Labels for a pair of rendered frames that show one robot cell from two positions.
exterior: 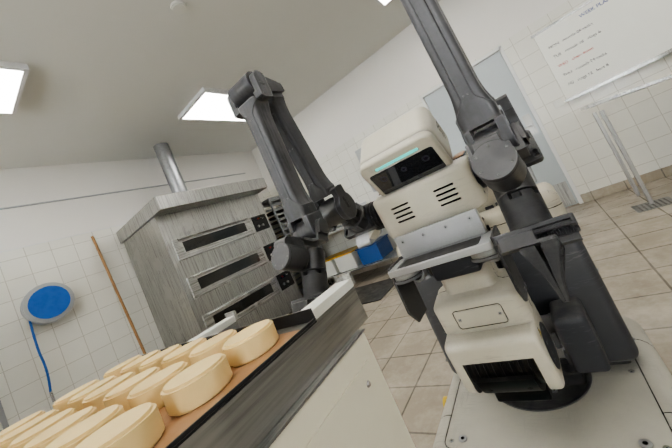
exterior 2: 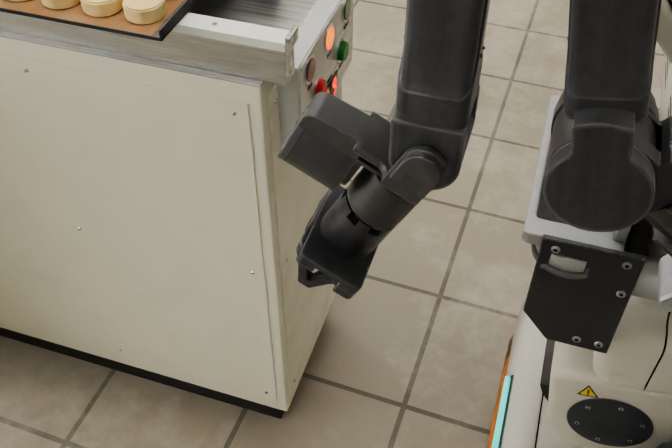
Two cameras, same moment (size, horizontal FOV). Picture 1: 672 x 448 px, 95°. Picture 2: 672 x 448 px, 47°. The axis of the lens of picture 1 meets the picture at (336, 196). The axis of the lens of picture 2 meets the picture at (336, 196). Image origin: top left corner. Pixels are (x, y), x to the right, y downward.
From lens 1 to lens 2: 89 cm
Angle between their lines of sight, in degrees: 83
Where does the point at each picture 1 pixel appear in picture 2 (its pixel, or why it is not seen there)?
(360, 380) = (225, 104)
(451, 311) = not seen: hidden behind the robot
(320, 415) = (173, 83)
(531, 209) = (329, 215)
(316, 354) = (197, 56)
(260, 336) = (129, 12)
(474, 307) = not seen: hidden behind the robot
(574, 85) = not seen: outside the picture
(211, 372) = (89, 5)
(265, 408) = (139, 45)
